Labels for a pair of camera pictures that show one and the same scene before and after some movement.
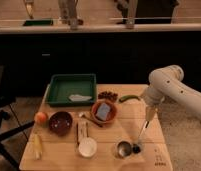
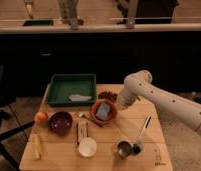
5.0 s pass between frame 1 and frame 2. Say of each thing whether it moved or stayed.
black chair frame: stayed
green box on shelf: stayed
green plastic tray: stayed
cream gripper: moved
